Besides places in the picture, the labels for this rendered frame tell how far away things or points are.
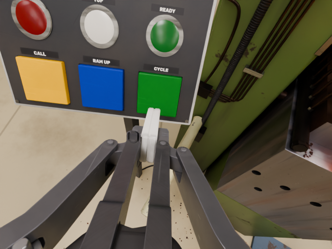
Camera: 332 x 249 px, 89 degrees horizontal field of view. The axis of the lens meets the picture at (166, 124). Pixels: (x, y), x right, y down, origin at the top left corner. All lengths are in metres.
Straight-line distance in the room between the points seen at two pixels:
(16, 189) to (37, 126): 0.48
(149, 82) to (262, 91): 0.40
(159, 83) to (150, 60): 0.04
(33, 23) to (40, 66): 0.06
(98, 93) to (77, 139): 1.18
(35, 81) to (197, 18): 0.29
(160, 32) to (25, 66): 0.23
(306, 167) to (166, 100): 0.36
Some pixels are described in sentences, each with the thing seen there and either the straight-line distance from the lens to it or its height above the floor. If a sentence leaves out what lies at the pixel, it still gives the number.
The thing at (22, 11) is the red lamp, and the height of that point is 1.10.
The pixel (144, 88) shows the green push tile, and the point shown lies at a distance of 0.30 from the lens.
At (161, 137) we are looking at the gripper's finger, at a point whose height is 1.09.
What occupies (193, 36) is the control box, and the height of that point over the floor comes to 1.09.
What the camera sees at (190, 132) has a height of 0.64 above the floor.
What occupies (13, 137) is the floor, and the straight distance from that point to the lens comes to 1.72.
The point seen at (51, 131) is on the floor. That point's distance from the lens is 1.60.
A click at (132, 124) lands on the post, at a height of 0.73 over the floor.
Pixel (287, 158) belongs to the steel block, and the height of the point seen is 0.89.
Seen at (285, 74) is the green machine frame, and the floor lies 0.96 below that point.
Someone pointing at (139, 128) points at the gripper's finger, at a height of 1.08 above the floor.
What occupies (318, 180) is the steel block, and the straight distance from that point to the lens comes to 0.55.
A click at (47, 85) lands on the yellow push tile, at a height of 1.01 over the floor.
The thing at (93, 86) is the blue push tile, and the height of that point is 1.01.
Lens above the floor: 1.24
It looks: 57 degrees down
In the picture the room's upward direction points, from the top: 11 degrees clockwise
